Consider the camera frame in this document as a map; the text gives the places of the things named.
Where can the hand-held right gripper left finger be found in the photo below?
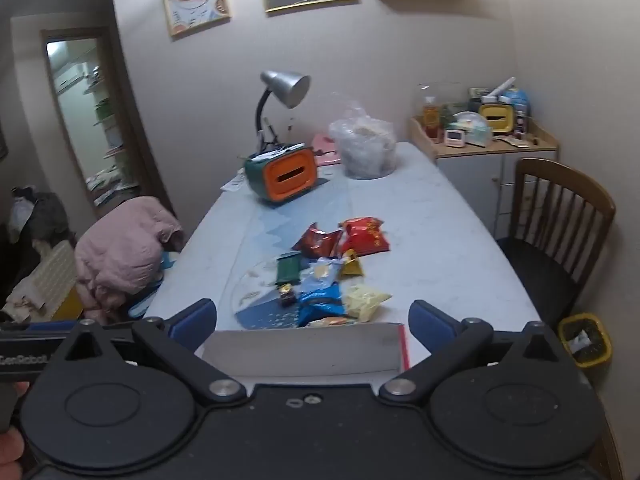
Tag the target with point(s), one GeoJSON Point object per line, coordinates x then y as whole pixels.
{"type": "Point", "coordinates": [195, 317]}

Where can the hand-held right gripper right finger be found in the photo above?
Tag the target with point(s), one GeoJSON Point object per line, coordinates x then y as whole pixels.
{"type": "Point", "coordinates": [429, 322]}

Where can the white cardboard box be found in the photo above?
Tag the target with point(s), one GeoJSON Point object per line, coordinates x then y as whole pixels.
{"type": "Point", "coordinates": [300, 350]}

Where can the white and blue snack packet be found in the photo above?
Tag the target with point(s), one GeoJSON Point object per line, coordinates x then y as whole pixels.
{"type": "Point", "coordinates": [320, 302]}

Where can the dark red snack bag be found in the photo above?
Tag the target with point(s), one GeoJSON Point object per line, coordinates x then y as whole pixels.
{"type": "Point", "coordinates": [316, 241]}

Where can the person's left hand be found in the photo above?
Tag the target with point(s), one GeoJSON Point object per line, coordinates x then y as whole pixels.
{"type": "Point", "coordinates": [10, 455]}

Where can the pale yellow snack packet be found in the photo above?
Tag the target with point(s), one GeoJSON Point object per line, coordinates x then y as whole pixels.
{"type": "Point", "coordinates": [365, 302]}

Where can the yellow plastic item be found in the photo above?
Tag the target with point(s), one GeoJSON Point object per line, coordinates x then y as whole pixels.
{"type": "Point", "coordinates": [67, 305]}

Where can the beige quilted cushion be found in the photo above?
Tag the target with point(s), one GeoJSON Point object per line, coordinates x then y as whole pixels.
{"type": "Point", "coordinates": [47, 275]}

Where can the yellow triangular snack packet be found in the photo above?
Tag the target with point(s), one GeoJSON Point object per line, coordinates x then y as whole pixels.
{"type": "Point", "coordinates": [352, 265]}

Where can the pink padded jacket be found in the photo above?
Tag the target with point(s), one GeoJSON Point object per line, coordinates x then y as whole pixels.
{"type": "Point", "coordinates": [125, 250]}

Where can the green snack packet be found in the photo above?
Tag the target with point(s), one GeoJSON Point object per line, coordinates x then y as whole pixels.
{"type": "Point", "coordinates": [288, 267]}

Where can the bright red snack bag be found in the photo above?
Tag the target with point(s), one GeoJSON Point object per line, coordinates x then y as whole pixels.
{"type": "Point", "coordinates": [365, 237]}

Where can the light blue snack packet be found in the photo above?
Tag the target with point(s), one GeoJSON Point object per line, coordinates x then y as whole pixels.
{"type": "Point", "coordinates": [320, 274]}

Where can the wooden chair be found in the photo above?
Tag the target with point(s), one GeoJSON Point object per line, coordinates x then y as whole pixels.
{"type": "Point", "coordinates": [540, 265]}

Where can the white paper sheet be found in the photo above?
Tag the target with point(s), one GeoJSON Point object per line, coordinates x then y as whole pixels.
{"type": "Point", "coordinates": [232, 185]}

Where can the grey clothing pile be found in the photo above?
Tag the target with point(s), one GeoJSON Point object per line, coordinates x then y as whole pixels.
{"type": "Point", "coordinates": [42, 210]}

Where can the yellow trash bin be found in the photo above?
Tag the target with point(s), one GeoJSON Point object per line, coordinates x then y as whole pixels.
{"type": "Point", "coordinates": [585, 342]}

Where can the white wooden cabinet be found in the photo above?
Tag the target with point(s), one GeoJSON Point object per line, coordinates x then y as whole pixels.
{"type": "Point", "coordinates": [505, 180]}

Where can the orange and green tissue box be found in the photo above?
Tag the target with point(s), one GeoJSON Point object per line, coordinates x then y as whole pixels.
{"type": "Point", "coordinates": [287, 175]}

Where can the clear plastic bag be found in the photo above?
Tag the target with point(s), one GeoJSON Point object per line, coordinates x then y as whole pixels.
{"type": "Point", "coordinates": [367, 150]}

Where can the kitchen shelf rack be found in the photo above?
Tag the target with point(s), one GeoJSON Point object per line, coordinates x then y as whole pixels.
{"type": "Point", "coordinates": [112, 150]}

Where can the small pink clock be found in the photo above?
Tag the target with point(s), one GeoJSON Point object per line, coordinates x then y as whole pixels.
{"type": "Point", "coordinates": [455, 137]}

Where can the pink box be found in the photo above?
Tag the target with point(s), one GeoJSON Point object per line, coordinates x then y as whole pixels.
{"type": "Point", "coordinates": [325, 152]}

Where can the pastel tissue pack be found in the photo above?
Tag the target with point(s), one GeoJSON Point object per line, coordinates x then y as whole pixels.
{"type": "Point", "coordinates": [472, 127]}

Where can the orange sauce bottle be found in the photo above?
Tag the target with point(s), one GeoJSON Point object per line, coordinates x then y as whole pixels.
{"type": "Point", "coordinates": [431, 120]}

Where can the yellow tissue box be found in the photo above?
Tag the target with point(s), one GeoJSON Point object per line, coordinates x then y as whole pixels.
{"type": "Point", "coordinates": [495, 117]}

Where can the clear plastic container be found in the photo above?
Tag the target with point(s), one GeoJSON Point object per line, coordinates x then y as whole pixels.
{"type": "Point", "coordinates": [450, 92]}

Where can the blue and white bag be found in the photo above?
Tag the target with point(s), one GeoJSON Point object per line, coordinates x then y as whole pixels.
{"type": "Point", "coordinates": [517, 102]}

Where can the white tube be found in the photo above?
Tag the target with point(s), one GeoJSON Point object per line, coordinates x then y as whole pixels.
{"type": "Point", "coordinates": [500, 87]}

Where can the grey desk lamp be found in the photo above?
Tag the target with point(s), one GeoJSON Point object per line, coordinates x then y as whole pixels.
{"type": "Point", "coordinates": [285, 87]}

